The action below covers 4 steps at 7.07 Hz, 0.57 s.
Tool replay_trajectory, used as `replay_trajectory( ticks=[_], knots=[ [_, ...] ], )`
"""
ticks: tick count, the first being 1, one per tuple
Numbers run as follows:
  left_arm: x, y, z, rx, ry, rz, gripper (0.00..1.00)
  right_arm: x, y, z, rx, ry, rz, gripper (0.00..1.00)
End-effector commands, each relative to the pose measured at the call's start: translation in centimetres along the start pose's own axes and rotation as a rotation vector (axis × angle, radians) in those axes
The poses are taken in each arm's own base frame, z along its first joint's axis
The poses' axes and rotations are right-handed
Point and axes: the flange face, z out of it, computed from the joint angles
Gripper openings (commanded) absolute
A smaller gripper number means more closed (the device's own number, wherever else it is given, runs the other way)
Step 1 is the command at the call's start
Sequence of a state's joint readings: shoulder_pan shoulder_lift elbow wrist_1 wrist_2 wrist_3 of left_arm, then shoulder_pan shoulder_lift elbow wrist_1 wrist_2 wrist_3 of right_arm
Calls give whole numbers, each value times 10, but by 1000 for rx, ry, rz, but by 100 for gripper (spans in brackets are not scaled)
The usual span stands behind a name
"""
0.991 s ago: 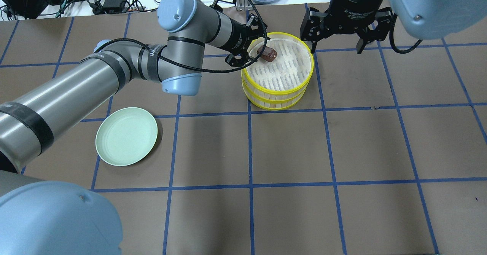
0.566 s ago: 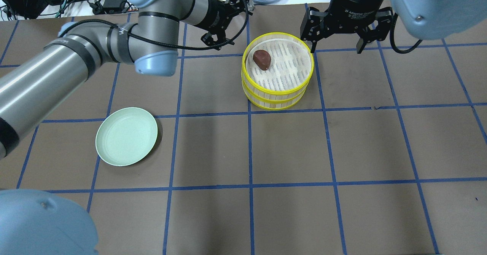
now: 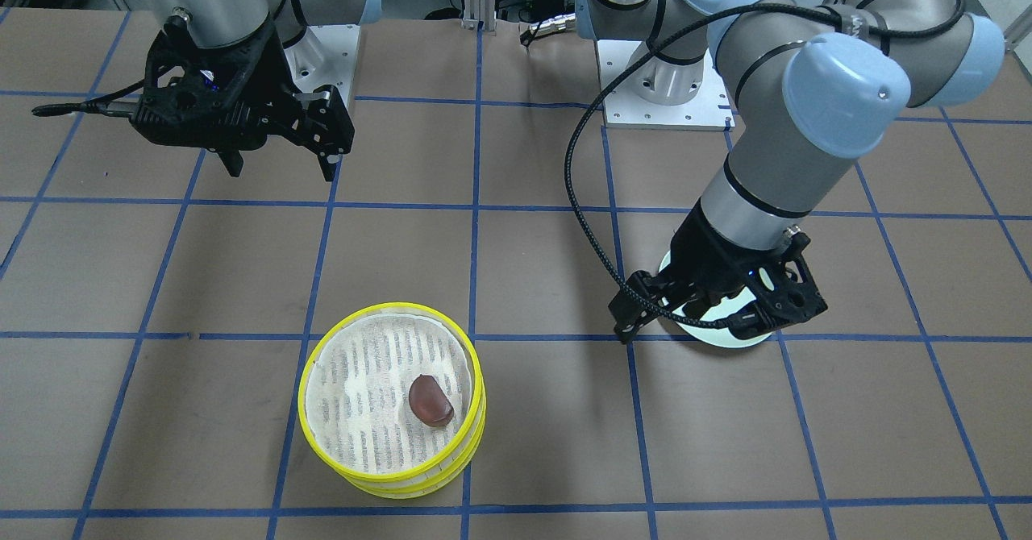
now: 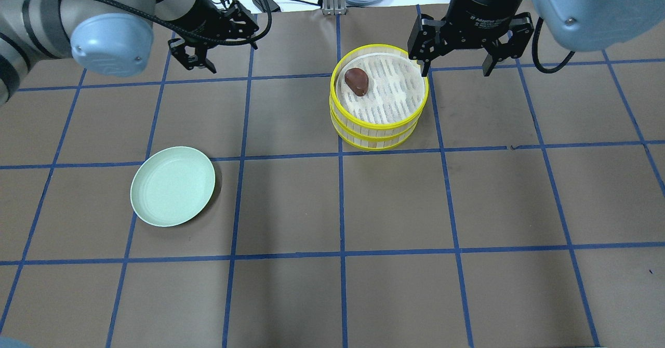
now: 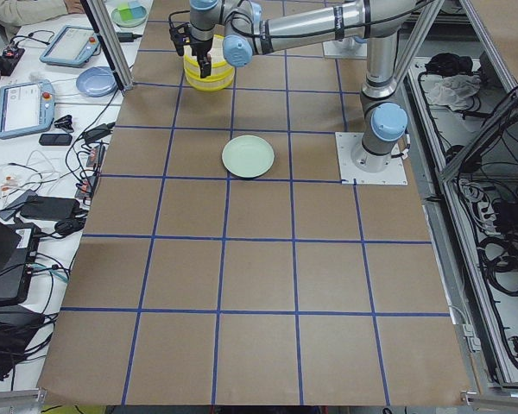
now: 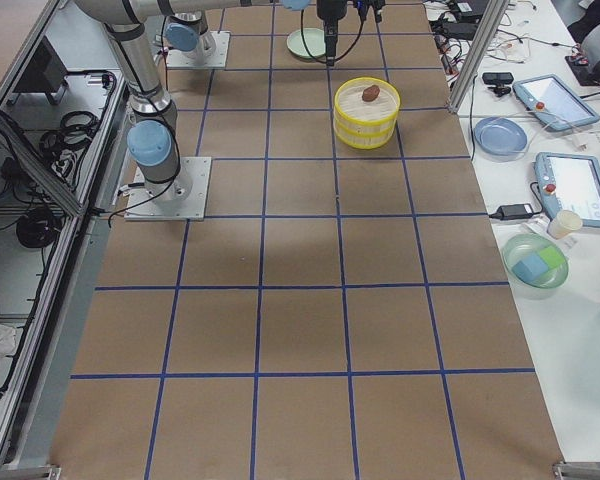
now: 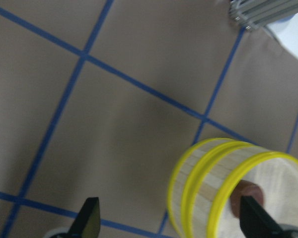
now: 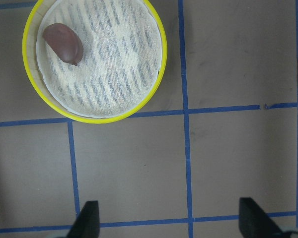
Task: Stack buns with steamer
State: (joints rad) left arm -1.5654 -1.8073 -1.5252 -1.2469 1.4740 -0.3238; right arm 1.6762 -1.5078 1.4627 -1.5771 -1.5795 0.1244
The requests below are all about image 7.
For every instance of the yellow bamboo steamer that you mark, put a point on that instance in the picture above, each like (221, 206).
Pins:
(180, 175)
(205, 203)

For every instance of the dark red bun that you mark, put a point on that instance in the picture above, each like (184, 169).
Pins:
(245, 188)

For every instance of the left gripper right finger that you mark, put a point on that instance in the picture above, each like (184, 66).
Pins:
(255, 222)

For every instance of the aluminium frame post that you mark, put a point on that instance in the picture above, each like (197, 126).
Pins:
(254, 14)

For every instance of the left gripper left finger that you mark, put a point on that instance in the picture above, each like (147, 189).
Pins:
(87, 224)

